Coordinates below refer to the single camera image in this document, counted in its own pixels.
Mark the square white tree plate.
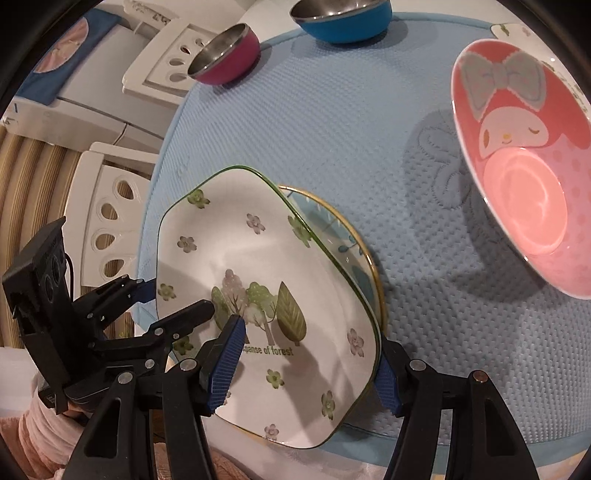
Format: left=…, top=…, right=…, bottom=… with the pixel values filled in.
left=156, top=166, right=381, bottom=449

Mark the round blue floral plate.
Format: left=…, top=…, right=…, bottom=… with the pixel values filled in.
left=280, top=185, right=388, bottom=331

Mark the magenta steel bowl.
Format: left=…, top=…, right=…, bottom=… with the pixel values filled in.
left=187, top=23, right=260, bottom=86

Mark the pink cartoon bowl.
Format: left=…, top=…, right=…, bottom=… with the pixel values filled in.
left=451, top=39, right=590, bottom=300

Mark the blue steel bowl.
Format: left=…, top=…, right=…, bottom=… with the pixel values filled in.
left=290, top=0, right=393, bottom=44

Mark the white chair near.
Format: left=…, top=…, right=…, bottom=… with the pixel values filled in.
left=63, top=142, right=158, bottom=297

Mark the white chair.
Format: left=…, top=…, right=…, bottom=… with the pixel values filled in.
left=122, top=18, right=215, bottom=107
left=63, top=142, right=158, bottom=297

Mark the white chair far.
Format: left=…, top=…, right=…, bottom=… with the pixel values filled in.
left=122, top=18, right=215, bottom=107

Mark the blue cushion pink pattern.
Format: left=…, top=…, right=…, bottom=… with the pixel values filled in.
left=16, top=8, right=121, bottom=106

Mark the light blue quilted mat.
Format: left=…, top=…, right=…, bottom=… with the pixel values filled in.
left=137, top=13, right=590, bottom=466

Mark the black camera box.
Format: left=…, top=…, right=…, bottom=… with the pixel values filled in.
left=2, top=217, right=71, bottom=335

